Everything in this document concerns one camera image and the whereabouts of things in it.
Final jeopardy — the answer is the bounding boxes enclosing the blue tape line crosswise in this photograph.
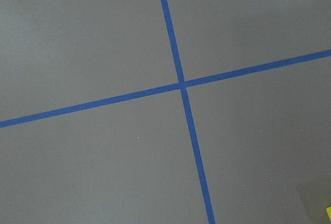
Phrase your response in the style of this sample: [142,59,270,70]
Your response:
[1,50,330,128]

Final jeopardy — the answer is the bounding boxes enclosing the yellow wooden block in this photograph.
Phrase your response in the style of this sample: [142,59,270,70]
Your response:
[326,207,331,220]

